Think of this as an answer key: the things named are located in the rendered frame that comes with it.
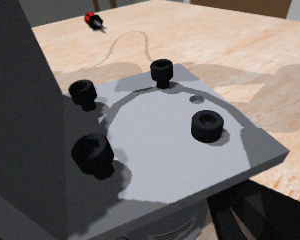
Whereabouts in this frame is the dark grey cylinder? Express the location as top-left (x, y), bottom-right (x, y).
top-left (114, 198), bottom-right (208, 240)

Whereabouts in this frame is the black socket-head screw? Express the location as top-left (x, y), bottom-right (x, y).
top-left (71, 133), bottom-right (115, 180)
top-left (191, 110), bottom-right (224, 143)
top-left (150, 59), bottom-right (173, 89)
top-left (68, 79), bottom-right (97, 112)

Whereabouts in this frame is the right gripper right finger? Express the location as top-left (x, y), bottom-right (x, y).
top-left (207, 179), bottom-right (300, 240)

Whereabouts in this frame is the grey metal bracket plate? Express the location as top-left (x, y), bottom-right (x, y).
top-left (0, 0), bottom-right (290, 240)

